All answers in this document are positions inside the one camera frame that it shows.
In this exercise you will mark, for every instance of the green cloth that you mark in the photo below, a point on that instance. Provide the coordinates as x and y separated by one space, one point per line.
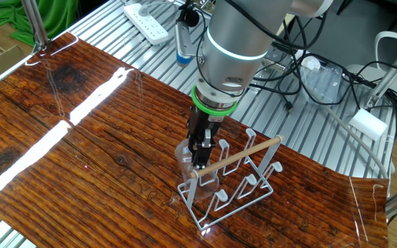
57 17

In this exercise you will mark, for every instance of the wood grain table mat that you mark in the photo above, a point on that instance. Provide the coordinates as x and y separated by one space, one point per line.
81 172

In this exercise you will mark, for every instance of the slanted aluminium frame strut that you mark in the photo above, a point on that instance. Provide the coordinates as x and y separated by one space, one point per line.
391 74

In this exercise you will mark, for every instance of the white power strip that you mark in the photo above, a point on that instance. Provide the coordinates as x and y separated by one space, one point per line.
147 24

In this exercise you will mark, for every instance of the beige desk top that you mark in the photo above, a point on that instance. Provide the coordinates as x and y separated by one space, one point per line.
288 24

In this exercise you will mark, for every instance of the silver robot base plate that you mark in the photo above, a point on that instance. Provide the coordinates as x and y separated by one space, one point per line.
274 55

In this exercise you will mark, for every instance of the clear glass cup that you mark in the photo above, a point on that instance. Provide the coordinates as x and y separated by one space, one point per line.
203 186

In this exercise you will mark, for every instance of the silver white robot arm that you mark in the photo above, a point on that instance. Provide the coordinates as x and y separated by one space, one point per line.
233 41

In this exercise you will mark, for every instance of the clear plastic bag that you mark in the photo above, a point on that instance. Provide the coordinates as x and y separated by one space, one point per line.
322 84

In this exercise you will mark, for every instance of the crumpled white paper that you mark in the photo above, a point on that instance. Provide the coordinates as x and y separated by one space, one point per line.
310 62

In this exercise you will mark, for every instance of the white foam block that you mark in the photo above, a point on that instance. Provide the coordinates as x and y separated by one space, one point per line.
367 124

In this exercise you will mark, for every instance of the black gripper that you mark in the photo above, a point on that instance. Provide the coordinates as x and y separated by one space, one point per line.
203 127

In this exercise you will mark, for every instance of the grey blue wrist camera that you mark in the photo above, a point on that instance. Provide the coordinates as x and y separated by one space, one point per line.
184 44

